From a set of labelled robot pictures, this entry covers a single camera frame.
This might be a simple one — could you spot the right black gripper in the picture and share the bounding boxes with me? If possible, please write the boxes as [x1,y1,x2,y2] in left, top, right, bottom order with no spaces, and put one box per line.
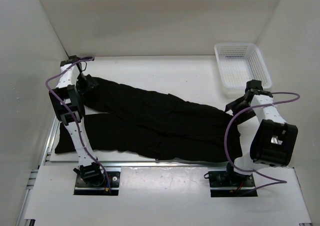
[224,96,256,126]

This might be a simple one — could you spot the black trousers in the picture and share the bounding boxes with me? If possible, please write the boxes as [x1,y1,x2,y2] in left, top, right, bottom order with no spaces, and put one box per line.
[62,77,243,163]

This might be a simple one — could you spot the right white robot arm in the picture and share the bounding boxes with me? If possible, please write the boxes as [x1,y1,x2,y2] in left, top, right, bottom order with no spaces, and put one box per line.
[223,79,298,186]

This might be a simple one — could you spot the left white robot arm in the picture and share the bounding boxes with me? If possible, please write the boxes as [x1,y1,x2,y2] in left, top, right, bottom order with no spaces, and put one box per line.
[45,55,106,187]

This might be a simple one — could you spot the white plastic basket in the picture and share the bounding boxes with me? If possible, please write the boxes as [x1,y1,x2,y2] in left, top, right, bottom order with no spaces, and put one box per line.
[214,42,272,98]

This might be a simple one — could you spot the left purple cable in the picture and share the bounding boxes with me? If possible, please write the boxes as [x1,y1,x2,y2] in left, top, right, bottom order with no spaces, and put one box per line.
[44,56,111,189]

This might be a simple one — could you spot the purple cable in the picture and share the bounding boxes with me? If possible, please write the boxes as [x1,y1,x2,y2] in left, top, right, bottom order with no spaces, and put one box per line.
[224,92,301,191]
[44,56,111,189]

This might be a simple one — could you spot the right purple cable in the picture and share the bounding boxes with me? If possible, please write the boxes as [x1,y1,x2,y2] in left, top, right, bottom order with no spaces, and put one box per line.
[224,92,301,191]

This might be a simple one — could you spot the aluminium front rail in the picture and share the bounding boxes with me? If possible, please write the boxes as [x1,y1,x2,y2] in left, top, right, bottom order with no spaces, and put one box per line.
[37,160,283,168]

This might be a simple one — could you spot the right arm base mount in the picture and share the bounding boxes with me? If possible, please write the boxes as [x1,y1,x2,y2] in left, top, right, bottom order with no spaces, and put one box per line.
[203,163,258,198]

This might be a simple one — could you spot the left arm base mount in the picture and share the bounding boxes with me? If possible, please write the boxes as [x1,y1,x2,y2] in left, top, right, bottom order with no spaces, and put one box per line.
[73,162,121,196]

